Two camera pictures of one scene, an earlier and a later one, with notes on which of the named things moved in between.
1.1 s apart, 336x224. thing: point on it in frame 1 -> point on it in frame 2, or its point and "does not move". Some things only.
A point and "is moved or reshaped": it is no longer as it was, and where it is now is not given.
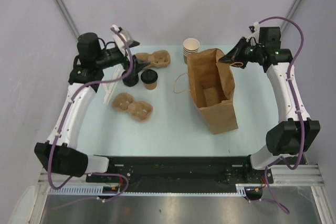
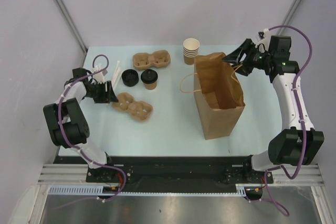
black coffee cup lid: x=149 y=76 does not move
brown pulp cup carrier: x=139 y=110 does not move
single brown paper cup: x=150 y=86 does not move
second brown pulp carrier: x=159 y=58 does not move
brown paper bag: x=212 y=86 is moved or reshaped
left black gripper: x=137 y=65 -> x=106 y=97
